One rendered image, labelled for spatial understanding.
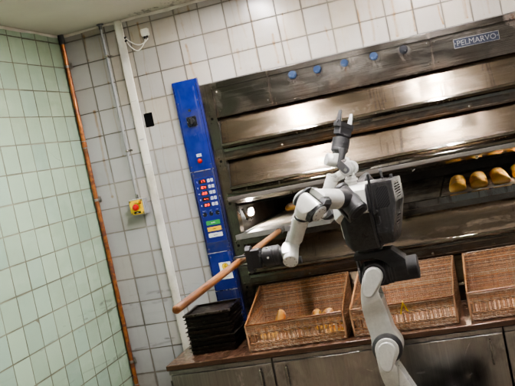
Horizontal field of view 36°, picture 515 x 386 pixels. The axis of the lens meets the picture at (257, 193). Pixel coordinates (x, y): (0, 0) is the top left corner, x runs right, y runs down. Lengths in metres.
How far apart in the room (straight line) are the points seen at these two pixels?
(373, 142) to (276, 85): 0.66
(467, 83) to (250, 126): 1.27
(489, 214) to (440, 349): 0.87
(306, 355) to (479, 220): 1.23
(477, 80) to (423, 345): 1.48
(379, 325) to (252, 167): 1.42
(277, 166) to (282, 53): 0.66
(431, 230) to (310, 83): 1.09
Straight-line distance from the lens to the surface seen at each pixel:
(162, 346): 5.12
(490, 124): 4.57
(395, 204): 3.63
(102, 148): 5.05
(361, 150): 4.60
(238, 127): 4.75
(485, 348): 4.20
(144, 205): 4.90
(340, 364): 4.27
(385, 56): 4.61
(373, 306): 3.76
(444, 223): 4.62
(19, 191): 4.38
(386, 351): 3.78
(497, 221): 4.60
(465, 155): 4.42
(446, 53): 4.59
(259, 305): 4.71
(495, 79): 4.56
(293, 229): 3.34
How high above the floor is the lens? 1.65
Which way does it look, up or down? 3 degrees down
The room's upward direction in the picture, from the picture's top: 12 degrees counter-clockwise
